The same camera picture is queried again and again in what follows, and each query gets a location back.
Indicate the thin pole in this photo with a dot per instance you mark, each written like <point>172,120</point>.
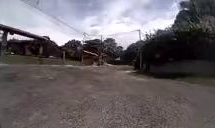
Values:
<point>101,50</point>

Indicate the row of trees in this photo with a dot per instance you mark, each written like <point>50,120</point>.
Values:
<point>108,46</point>

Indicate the small shed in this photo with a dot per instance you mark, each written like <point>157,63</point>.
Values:
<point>90,57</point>

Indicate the utility pole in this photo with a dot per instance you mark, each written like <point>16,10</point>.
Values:
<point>140,56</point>

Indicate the grey gravel ground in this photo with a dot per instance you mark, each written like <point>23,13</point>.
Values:
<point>105,100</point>

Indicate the dark hedge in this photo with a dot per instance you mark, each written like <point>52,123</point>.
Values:
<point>181,46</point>

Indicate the low dark building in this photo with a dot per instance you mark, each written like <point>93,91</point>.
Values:
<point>31,46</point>

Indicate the grass field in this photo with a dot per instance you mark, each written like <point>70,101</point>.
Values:
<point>28,60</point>

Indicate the grass verge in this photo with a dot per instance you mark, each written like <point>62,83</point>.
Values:
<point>203,81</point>

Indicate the roofed shelter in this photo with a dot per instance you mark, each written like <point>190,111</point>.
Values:
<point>15,30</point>

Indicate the tall dark tree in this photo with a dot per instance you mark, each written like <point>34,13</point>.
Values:
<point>201,16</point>

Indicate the short post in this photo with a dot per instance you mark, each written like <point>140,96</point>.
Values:
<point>64,57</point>

